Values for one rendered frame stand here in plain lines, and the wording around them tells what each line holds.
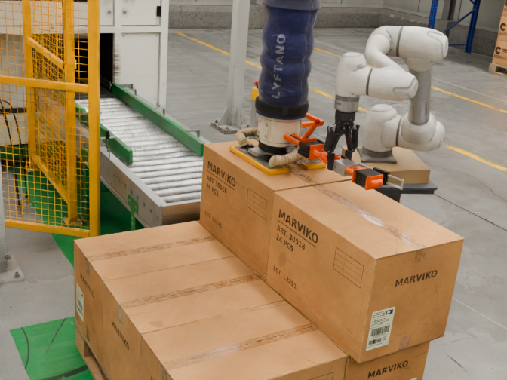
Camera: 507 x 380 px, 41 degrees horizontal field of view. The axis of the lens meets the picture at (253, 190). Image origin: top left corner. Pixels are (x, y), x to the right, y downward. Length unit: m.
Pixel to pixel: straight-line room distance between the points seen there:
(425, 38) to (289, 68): 0.59
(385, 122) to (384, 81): 0.99
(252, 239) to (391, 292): 0.75
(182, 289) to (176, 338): 0.34
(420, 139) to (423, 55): 0.56
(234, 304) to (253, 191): 0.47
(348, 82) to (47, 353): 1.83
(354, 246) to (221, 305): 0.62
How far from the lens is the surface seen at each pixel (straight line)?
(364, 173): 2.47
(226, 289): 2.73
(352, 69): 2.49
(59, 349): 3.35
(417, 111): 3.30
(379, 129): 3.46
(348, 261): 2.31
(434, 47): 2.98
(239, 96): 6.63
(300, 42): 2.77
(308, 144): 2.74
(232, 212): 2.95
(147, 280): 2.77
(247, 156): 2.93
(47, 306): 3.68
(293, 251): 2.57
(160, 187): 3.70
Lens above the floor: 1.90
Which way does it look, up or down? 21 degrees down
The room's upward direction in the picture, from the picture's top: 5 degrees clockwise
